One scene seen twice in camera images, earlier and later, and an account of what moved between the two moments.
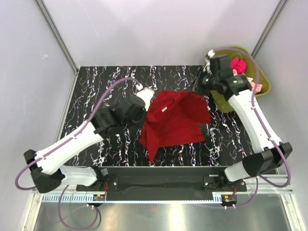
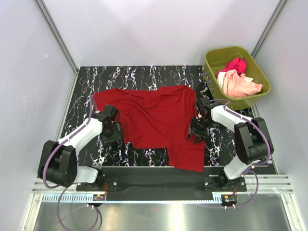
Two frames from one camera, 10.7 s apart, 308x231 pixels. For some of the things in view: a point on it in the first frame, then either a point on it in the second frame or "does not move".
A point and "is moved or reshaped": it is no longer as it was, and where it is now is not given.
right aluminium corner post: [279, 8] does not move
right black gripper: [194, 84] -> [200, 135]
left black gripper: [140, 124] -> [115, 137]
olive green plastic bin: [254, 70] does not move
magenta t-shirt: [239, 64] does not move
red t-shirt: [174, 117] is moved or reshaped
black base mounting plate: [164, 179] does not move
